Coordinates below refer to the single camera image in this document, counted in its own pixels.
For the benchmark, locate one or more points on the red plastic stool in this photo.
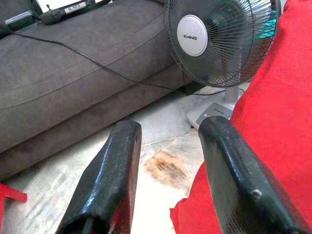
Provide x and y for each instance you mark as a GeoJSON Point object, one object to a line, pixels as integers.
{"type": "Point", "coordinates": [12, 193]}

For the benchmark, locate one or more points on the dark brown fabric sofa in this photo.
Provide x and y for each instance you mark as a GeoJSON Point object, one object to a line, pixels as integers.
{"type": "Point", "coordinates": [73, 80]}

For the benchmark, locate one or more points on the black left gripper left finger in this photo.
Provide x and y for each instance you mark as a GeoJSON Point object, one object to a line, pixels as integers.
{"type": "Point", "coordinates": [109, 170]}

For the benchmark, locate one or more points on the black and grey table fan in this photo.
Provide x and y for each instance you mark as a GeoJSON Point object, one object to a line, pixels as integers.
{"type": "Point", "coordinates": [192, 35]}

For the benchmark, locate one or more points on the silver metal bar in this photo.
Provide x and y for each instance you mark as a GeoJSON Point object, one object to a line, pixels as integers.
{"type": "Point", "coordinates": [18, 18]}

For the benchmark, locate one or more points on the red pillow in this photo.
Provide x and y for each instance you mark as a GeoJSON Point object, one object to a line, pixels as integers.
{"type": "Point", "coordinates": [280, 109]}

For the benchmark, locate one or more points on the black device with white label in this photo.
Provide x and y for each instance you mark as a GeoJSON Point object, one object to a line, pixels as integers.
{"type": "Point", "coordinates": [56, 15]}

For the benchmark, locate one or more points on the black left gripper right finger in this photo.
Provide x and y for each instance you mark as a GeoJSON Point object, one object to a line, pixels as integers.
{"type": "Point", "coordinates": [234, 175]}

